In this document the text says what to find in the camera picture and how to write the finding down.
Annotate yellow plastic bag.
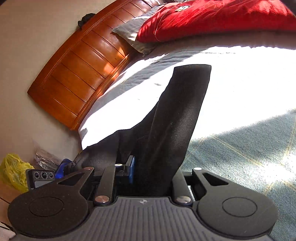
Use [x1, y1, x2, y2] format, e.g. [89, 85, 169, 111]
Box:
[1, 154, 34, 193]

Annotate black drawstring pants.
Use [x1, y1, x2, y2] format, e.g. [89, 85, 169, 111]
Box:
[67, 64, 212, 196]

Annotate light blue bed sheet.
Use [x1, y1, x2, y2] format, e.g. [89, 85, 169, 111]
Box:
[78, 32, 295, 240]

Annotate wooden headboard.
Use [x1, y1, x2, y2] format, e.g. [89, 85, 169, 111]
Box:
[28, 0, 162, 130]

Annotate grey pillow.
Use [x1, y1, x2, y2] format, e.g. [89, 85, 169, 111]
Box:
[112, 4, 165, 56]

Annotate red quilt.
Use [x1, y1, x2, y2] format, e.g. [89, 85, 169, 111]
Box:
[136, 1, 295, 43]

